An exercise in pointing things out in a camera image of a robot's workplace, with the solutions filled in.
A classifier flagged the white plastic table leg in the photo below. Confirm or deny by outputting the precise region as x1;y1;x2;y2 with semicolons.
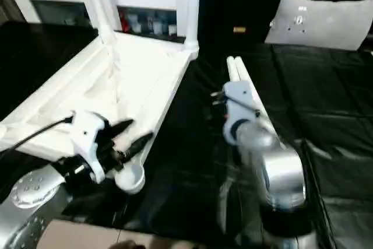
183;0;202;54
226;56;241;83
83;0;118;46
234;55;281;142

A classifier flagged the white plastic table top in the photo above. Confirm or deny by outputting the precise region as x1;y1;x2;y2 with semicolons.
0;31;201;196

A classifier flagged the left robot leg dark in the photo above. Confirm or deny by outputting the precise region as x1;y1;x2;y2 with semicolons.
111;239;141;249

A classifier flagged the black cabinet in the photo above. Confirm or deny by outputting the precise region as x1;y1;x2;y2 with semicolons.
199;0;293;46

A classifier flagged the black work mat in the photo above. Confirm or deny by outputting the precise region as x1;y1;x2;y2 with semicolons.
0;20;373;249

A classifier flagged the red box in cabinet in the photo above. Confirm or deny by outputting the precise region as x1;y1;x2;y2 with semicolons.
119;12;129;33

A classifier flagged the grey curtain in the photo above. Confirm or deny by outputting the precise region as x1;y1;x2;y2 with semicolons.
0;0;27;26

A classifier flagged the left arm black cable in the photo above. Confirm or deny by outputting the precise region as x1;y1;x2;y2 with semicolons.
0;115;74;160

